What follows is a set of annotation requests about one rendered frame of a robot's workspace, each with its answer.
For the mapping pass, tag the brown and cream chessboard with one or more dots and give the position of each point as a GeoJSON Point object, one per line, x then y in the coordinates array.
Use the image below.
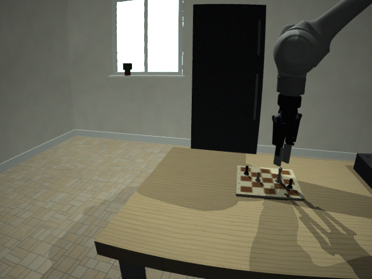
{"type": "Point", "coordinates": [267, 187]}

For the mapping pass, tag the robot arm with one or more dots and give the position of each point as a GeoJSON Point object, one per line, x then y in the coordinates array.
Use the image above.
{"type": "Point", "coordinates": [301, 47]}

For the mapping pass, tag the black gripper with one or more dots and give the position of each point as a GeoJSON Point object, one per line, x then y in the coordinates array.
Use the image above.
{"type": "Point", "coordinates": [285, 127]}

